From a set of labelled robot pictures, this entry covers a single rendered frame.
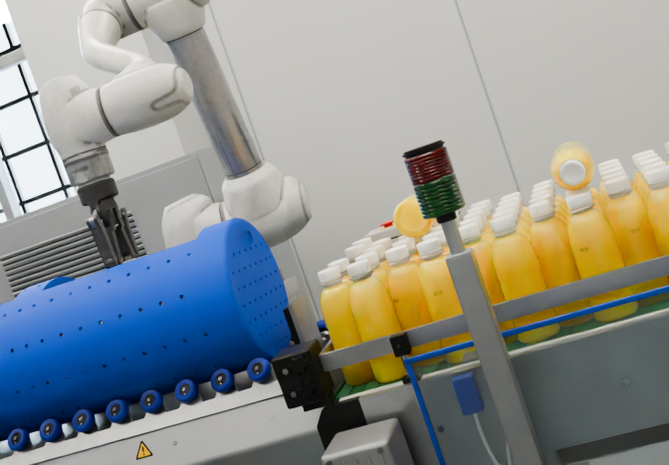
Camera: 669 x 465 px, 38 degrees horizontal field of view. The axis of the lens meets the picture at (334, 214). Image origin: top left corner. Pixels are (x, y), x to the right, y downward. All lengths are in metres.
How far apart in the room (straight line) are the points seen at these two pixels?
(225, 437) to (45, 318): 0.41
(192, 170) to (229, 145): 1.13
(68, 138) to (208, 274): 0.39
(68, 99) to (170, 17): 0.53
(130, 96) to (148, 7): 0.53
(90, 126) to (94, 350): 0.42
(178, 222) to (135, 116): 0.67
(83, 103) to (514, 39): 2.83
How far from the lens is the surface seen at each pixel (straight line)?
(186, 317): 1.76
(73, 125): 1.90
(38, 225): 3.95
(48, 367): 1.91
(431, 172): 1.35
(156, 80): 1.87
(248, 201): 2.44
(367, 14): 4.59
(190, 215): 2.49
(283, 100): 4.75
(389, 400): 1.61
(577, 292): 1.55
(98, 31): 2.29
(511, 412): 1.43
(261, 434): 1.79
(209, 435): 1.83
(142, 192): 3.67
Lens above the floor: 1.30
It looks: 4 degrees down
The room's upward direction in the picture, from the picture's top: 19 degrees counter-clockwise
